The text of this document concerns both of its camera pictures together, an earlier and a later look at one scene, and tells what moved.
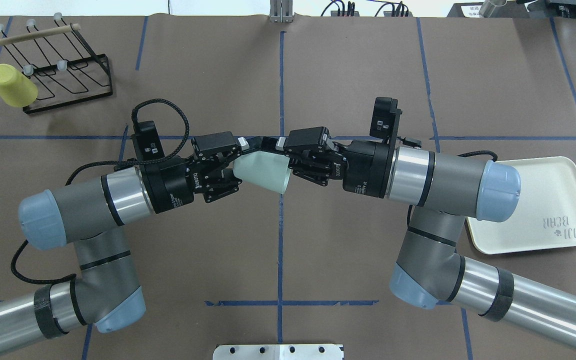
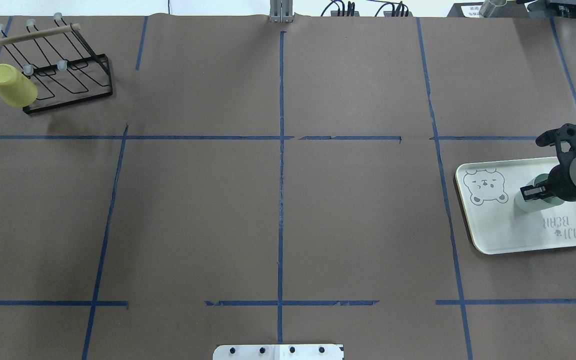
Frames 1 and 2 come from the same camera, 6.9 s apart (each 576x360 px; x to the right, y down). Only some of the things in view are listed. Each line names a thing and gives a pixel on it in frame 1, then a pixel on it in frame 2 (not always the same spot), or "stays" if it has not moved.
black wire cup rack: (66, 69) stays
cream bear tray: (554, 210) stays
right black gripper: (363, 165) -> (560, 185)
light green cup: (269, 170) -> (537, 205)
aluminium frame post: (281, 11) stays
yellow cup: (17, 89) stays
